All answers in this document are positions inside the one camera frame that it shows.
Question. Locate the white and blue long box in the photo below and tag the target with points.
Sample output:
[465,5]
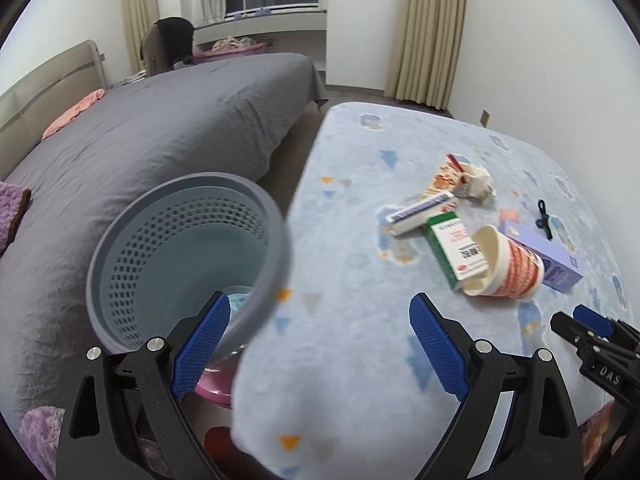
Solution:
[422,212]

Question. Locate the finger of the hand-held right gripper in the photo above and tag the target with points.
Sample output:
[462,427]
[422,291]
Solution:
[592,319]
[570,331]

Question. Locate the crumpled white tissue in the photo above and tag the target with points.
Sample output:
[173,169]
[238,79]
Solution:
[477,182]

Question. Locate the green and white box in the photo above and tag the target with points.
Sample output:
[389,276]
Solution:
[450,245]

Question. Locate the dark red object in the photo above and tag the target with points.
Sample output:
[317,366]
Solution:
[220,442]

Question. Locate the pink cloth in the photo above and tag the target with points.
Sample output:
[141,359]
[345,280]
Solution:
[75,110]

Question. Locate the pink plastic basin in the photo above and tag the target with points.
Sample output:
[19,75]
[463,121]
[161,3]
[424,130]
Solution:
[215,390]

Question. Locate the beige curtain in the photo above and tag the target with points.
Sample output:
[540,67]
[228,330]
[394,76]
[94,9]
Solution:
[137,10]
[430,30]

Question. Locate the light purple box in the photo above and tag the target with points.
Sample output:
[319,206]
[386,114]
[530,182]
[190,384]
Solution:
[555,257]

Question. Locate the pink laundry tub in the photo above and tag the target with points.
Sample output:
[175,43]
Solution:
[235,52]

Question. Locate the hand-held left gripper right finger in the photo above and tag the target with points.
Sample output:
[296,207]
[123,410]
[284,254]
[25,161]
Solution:
[436,345]

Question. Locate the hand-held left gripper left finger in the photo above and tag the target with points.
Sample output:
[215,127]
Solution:
[200,345]

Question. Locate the purple knitted blanket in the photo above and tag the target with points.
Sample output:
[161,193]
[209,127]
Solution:
[10,215]

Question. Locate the wall outlet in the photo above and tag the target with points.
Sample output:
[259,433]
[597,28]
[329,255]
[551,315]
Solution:
[485,118]

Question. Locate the pile of light clothes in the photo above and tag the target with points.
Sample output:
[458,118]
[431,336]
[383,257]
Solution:
[230,42]

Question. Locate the red patterned snack wrapper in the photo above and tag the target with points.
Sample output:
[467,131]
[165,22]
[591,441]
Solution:
[442,177]

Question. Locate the white bay window ledge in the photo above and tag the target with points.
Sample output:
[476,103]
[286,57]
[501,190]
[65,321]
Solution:
[290,22]

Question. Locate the beige padded headboard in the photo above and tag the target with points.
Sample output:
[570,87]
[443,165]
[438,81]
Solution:
[45,80]

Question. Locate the bed with grey sheet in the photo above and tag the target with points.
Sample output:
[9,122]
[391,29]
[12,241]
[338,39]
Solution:
[150,125]

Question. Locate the wooden chair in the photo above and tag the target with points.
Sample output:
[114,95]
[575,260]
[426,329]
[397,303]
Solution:
[150,55]

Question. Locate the purple plush cloth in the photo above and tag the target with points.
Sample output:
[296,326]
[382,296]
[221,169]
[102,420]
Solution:
[40,435]

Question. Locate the blue-grey perforated plastic basket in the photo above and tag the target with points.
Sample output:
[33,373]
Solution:
[150,240]

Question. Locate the light blue printed blanket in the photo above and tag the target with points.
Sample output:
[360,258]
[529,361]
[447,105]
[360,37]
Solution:
[350,260]

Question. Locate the red and white paper cup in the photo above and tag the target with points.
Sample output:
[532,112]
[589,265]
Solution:
[515,270]

